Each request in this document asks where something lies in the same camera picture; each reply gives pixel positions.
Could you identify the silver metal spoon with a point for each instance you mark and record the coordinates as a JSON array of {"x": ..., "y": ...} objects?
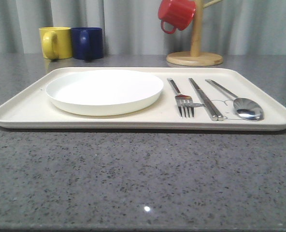
[{"x": 244, "y": 108}]

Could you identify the yellow mug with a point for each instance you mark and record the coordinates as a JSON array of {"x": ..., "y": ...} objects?
[{"x": 56, "y": 42}]

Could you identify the white round plate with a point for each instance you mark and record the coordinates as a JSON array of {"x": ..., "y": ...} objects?
[{"x": 104, "y": 92}]

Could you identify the wooden mug tree stand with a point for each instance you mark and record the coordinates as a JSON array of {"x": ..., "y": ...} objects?
[{"x": 195, "y": 57}]

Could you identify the red mug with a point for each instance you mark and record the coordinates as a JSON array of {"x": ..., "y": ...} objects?
[{"x": 176, "y": 14}]

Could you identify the beige rabbit serving tray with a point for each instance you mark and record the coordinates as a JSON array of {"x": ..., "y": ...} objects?
[{"x": 31, "y": 108}]

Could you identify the silver metal chopstick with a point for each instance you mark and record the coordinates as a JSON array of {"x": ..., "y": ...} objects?
[
  {"x": 212, "y": 114},
  {"x": 220, "y": 116}
]

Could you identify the silver metal fork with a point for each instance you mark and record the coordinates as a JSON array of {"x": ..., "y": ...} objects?
[{"x": 184, "y": 103}]

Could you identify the dark blue mug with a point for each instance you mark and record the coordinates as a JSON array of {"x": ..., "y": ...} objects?
[{"x": 87, "y": 43}]

